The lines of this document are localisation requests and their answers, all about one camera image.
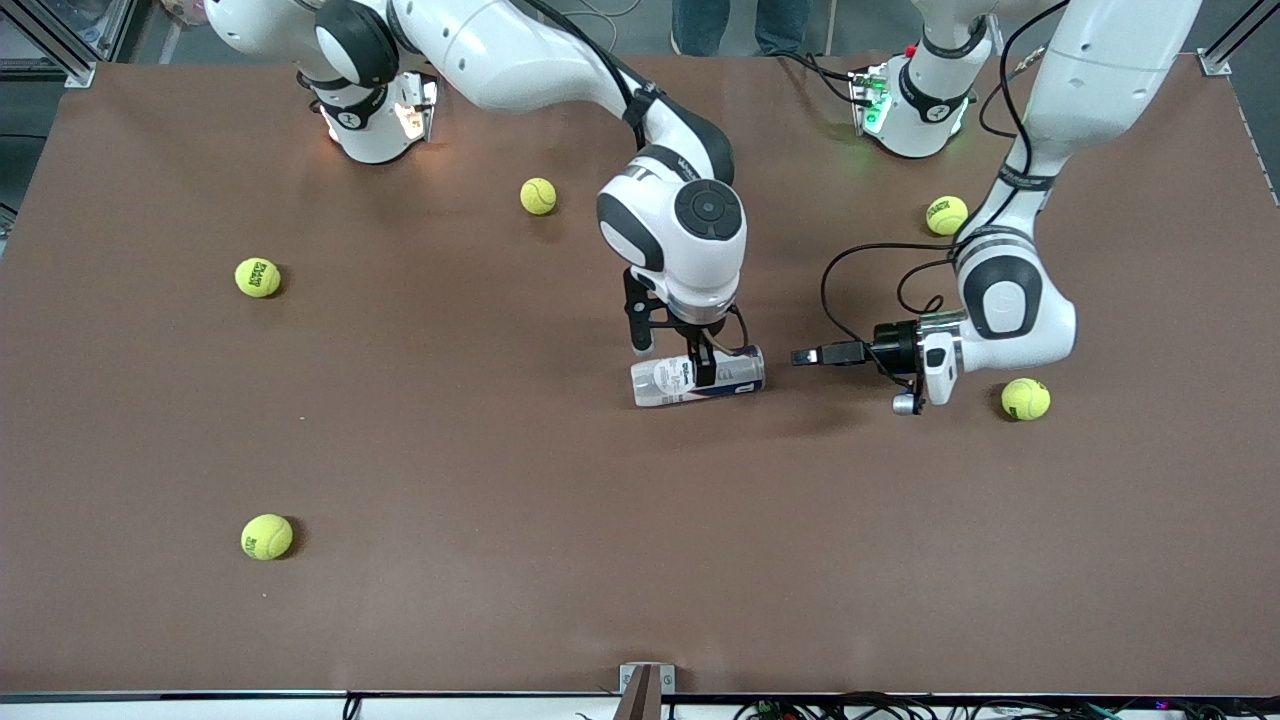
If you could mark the aluminium frame post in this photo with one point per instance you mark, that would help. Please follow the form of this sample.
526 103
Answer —
60 45
1235 40

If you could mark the grey metal camera bracket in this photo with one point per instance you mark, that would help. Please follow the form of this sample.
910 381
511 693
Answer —
647 690

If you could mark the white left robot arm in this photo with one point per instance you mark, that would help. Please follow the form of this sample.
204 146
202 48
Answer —
1010 305

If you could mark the clear tennis ball can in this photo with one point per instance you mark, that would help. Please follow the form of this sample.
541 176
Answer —
665 380

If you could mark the person's blue jeans legs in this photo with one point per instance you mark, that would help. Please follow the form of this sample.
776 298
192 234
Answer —
745 25

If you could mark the yellow tennis ball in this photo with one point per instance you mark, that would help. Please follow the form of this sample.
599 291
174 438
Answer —
1026 399
946 215
267 537
258 278
538 196

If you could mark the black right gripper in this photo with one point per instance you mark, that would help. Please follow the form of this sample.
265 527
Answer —
699 350

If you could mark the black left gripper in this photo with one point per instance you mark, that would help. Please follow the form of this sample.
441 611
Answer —
891 349

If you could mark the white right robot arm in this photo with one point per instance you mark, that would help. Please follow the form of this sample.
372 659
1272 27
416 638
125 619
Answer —
680 230

